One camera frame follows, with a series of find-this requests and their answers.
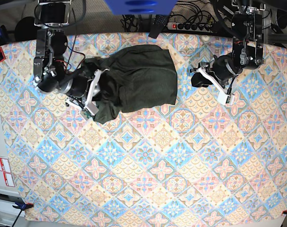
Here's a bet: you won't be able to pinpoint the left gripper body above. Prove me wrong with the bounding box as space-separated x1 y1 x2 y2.
212 54 243 83

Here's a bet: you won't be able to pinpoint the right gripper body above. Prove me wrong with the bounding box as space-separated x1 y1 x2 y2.
65 73 90 98

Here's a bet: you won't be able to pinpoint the dark green long-sleeve shirt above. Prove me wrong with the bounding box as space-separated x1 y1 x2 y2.
81 44 178 124

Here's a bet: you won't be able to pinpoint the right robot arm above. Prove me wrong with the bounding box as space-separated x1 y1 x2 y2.
33 0 106 119

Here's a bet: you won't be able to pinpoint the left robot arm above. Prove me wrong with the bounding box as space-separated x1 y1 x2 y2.
190 0 265 105

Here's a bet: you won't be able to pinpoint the white power strip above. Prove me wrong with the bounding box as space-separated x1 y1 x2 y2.
167 22 211 32

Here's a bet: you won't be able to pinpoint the patterned colourful tablecloth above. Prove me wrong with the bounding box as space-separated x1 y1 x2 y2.
0 33 287 227

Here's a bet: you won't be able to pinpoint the black remote control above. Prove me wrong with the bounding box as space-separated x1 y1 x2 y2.
148 15 169 39

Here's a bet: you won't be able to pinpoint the blue plastic box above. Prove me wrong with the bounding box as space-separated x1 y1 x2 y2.
105 0 177 15

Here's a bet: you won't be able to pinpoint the red white stickers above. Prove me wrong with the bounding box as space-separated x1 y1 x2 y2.
0 157 15 187

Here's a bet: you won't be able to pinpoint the blue clamp orange tip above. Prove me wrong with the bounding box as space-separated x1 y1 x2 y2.
12 202 34 211

